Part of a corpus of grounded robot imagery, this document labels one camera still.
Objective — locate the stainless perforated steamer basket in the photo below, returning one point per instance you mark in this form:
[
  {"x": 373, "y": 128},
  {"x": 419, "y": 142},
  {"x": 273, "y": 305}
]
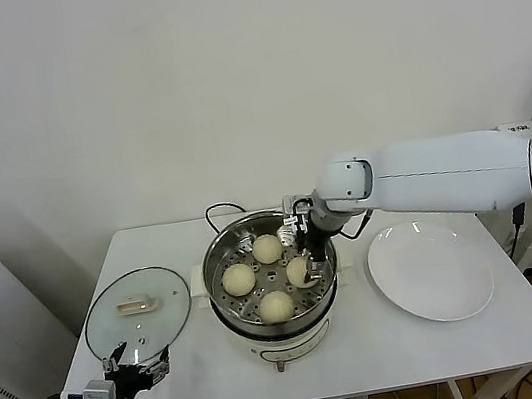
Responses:
[{"x": 243, "y": 309}]

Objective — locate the round glass pot lid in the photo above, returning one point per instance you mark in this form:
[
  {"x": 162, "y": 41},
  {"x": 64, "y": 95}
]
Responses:
[{"x": 109, "y": 295}]

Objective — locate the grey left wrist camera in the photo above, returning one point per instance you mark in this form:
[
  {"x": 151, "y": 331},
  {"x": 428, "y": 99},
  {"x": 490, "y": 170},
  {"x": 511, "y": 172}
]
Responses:
[{"x": 97, "y": 395}]

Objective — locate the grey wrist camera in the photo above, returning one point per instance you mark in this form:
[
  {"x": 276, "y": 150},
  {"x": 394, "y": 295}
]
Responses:
[
  {"x": 97, "y": 395},
  {"x": 293, "y": 203}
]

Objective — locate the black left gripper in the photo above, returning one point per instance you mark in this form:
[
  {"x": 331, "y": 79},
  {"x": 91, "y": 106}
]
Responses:
[{"x": 131, "y": 381}]

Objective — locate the white round plate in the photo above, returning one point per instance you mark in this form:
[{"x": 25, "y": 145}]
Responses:
[{"x": 411, "y": 288}]

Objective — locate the white steamed baozi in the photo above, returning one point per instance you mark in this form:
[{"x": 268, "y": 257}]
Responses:
[
  {"x": 275, "y": 307},
  {"x": 238, "y": 280},
  {"x": 268, "y": 249},
  {"x": 297, "y": 271}
]

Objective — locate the cream electric steamer pot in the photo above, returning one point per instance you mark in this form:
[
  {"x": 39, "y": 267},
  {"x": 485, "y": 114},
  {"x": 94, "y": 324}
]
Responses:
[{"x": 289, "y": 347}]

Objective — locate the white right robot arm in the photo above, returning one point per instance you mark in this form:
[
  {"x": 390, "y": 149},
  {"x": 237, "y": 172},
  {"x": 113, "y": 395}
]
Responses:
[{"x": 444, "y": 171}]

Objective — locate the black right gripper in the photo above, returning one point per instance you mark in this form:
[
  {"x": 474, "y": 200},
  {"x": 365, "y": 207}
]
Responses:
[{"x": 313, "y": 237}]

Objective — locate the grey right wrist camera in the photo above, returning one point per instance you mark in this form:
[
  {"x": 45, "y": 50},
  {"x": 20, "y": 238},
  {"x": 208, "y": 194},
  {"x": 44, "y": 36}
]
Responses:
[{"x": 293, "y": 203}]

